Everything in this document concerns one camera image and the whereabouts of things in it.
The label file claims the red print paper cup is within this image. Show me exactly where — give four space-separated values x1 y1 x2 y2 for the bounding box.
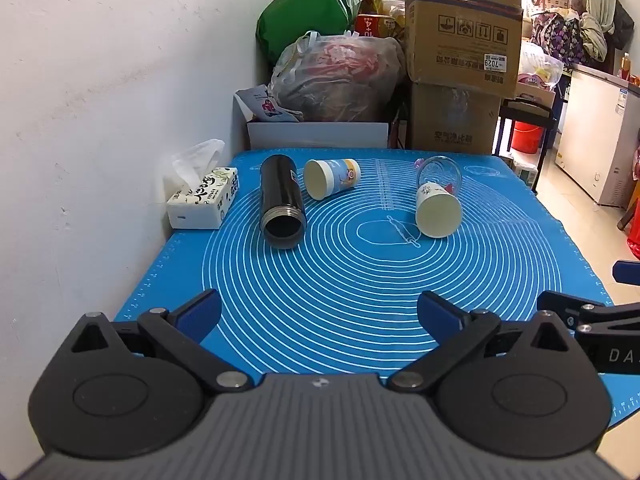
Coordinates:
415 183 463 238

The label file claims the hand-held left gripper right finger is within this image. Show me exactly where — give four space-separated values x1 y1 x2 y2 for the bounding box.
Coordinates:
385 290 578 392

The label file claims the large brown cardboard box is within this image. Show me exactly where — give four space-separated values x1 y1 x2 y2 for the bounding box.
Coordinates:
404 0 524 100

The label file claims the white printed paper bag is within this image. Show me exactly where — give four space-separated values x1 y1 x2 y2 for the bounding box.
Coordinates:
235 85 303 123

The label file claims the clear glass cup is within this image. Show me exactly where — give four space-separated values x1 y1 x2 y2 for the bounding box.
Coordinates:
416 156 462 196

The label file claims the blue print paper cup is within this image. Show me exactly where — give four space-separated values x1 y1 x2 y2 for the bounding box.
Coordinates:
303 158 362 201

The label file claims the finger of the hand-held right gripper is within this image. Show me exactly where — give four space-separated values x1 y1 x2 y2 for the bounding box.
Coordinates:
613 260 640 285
537 290 640 336

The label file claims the black garment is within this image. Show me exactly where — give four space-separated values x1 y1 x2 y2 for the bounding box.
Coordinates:
607 0 635 51

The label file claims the white tissue pack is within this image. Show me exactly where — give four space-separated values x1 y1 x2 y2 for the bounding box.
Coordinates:
166 166 239 230

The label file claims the red cloth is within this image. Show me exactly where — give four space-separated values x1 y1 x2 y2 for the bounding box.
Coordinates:
626 145 640 261

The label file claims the red bucket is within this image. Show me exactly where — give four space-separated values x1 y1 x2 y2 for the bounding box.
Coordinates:
511 121 543 155

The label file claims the clear bag with red contents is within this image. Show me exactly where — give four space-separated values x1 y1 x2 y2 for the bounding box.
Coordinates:
270 30 406 123

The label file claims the white chest freezer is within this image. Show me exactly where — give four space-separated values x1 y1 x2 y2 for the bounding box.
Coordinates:
555 62 640 207

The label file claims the white and yellow plastic bag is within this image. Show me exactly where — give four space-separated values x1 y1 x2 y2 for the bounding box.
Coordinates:
517 42 565 92

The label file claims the green plastic bag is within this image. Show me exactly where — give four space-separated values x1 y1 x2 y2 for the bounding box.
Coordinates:
256 0 362 63

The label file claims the black thermos cup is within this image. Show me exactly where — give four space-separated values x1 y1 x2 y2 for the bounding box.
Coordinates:
259 155 306 250

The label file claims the blue silicone baking mat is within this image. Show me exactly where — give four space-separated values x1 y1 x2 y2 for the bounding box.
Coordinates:
112 149 640 431

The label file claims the black metal chair frame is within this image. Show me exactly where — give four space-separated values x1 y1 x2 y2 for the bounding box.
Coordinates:
492 99 558 196

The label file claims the grey green cloth bundle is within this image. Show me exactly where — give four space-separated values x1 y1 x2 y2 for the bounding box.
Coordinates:
580 12 608 63

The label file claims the red carton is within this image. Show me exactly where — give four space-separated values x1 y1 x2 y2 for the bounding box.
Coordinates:
355 14 396 38

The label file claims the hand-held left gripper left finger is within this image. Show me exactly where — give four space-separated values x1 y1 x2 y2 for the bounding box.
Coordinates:
67 288 253 393

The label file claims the purple floral bag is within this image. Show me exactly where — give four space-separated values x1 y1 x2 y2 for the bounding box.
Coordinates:
530 12 586 66

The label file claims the white cardboard box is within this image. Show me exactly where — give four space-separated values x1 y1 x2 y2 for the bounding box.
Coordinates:
246 121 390 150

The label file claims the plain brown cardboard box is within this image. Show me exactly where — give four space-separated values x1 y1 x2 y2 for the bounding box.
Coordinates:
410 80 502 156

